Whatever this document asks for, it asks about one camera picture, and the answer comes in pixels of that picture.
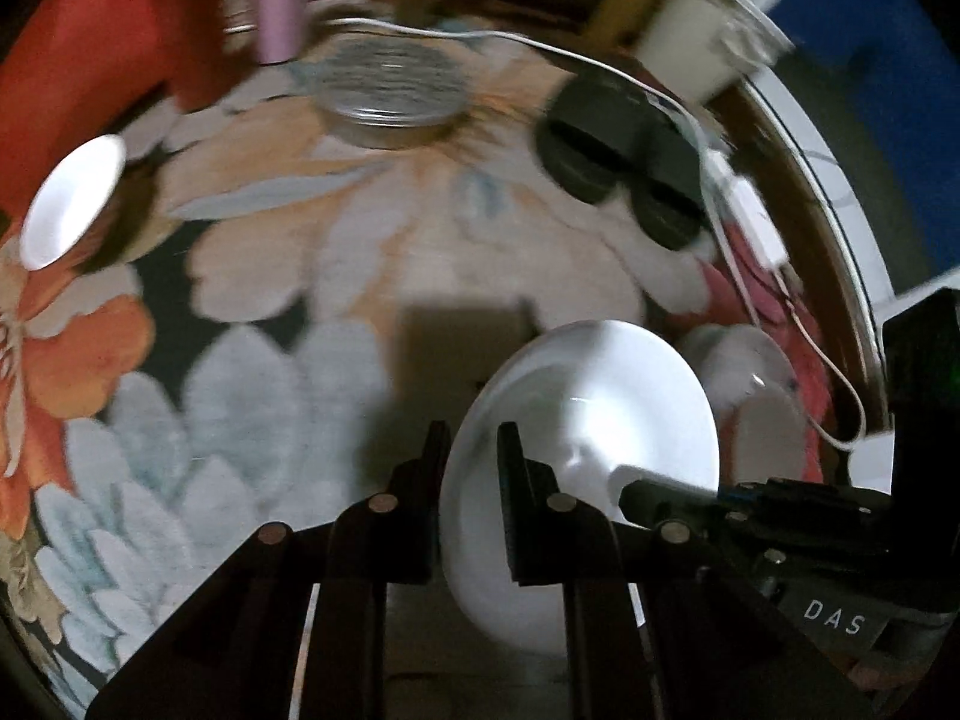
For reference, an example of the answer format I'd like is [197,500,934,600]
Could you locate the blue panel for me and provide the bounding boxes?
[750,0,960,166]

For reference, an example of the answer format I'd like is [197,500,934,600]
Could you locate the pink tube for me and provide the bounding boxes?
[251,0,308,65]

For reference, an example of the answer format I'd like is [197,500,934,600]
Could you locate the black round object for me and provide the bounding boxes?
[534,75,661,205]
[626,127,713,252]

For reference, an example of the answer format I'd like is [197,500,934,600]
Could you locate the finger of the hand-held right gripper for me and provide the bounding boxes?
[619,478,766,533]

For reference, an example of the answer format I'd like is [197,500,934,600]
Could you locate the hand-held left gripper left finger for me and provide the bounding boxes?
[86,420,452,720]

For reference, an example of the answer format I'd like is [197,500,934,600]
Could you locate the white power adapter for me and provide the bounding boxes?
[705,150,790,271]

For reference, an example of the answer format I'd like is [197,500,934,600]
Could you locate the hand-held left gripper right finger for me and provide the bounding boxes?
[496,421,875,720]

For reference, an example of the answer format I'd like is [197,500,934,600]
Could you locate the floral tablecloth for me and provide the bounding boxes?
[0,0,893,720]

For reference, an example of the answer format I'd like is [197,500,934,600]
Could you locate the small white bowl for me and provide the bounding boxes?
[439,320,721,653]
[19,133,132,271]

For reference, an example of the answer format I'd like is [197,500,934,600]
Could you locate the white cable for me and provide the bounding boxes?
[330,15,867,455]

